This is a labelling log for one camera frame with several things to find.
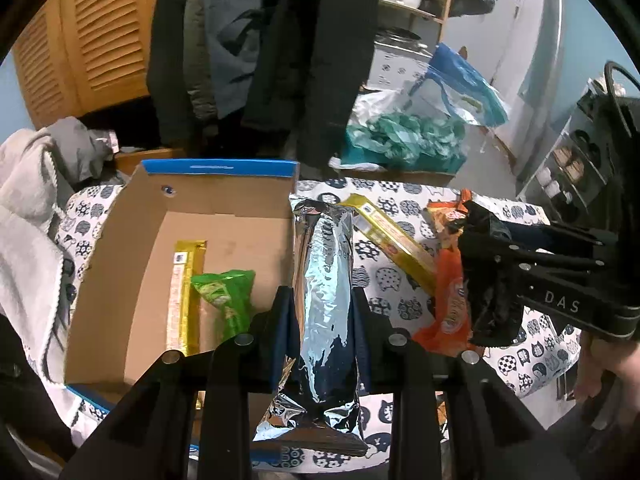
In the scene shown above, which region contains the wooden louvered door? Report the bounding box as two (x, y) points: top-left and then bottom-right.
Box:
(10, 0), (166, 130)

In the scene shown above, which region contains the dark hanging coat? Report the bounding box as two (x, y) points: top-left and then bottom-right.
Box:
(146, 0), (221, 147)

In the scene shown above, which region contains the green and white plastic bag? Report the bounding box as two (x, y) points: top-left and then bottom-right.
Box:
(329, 89), (469, 173)

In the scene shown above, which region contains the silver refrigerator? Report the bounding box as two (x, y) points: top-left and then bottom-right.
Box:
(492, 0), (567, 163)

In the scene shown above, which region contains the black snack packet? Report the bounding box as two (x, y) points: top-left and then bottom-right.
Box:
(457, 201), (526, 348)

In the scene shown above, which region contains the dark cloth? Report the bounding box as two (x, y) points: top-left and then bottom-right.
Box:
(0, 310), (76, 480)

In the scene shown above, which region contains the black hanging coat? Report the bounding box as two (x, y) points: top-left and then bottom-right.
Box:
(240, 0), (383, 171)

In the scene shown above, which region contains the cat print cloth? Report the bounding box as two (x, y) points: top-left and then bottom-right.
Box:
(50, 177), (586, 476)

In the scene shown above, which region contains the grey hanging jacket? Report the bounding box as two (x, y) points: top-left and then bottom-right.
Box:
(182, 0), (266, 121)

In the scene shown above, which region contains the person's right hand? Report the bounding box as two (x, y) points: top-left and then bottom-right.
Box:
(575, 332), (640, 408)

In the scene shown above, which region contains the shoe rack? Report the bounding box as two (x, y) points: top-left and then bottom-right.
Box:
(516, 77), (616, 222)

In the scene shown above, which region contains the silver foil snack packet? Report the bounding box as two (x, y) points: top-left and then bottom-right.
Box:
(252, 197), (371, 458)

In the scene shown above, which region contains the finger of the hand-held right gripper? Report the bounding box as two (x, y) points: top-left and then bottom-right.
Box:
(466, 258), (607, 302)
(459, 227), (619, 262)

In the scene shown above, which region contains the white printed appliance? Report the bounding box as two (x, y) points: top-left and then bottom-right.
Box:
(369, 30), (437, 92)

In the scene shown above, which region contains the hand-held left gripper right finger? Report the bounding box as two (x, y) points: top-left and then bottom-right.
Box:
(350, 287), (581, 480)

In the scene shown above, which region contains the white fleece blanket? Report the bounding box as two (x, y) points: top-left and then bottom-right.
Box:
(0, 127), (96, 446)

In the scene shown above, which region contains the flat cardboard box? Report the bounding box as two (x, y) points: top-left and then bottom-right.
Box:
(340, 167), (457, 187)

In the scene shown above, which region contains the green snack packet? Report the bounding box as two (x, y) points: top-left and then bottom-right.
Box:
(191, 270), (257, 343)

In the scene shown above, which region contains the blue plastic bag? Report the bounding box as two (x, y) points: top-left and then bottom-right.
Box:
(410, 42), (511, 128)

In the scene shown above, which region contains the long yellow snack packet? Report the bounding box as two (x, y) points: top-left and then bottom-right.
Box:
(340, 194), (441, 296)
(164, 240), (208, 358)

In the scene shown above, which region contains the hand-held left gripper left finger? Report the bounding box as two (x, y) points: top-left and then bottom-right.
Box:
(59, 285), (303, 480)

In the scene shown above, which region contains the cardboard box with blue rim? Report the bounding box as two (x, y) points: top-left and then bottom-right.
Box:
(62, 159), (301, 453)

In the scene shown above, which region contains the grey garment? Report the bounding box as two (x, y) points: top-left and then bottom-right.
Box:
(35, 116), (120, 186)

